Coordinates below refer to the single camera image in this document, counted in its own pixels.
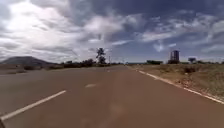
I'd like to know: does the row of dark bushes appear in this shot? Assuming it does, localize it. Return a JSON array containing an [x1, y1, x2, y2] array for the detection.
[[19, 58, 114, 71]]

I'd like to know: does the tall tower building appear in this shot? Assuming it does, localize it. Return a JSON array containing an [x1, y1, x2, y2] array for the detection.
[[167, 49, 181, 65]]

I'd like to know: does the dark hill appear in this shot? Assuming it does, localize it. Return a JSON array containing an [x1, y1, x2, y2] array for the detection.
[[0, 55, 54, 66]]

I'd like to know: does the tall dark tree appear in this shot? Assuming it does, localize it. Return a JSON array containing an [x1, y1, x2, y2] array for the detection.
[[95, 47, 107, 66]]

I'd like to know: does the small flat-topped tree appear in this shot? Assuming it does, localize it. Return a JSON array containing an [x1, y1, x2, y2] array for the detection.
[[187, 57, 197, 64]]

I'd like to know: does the dark bush clump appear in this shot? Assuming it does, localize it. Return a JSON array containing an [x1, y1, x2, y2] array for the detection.
[[146, 59, 164, 66]]

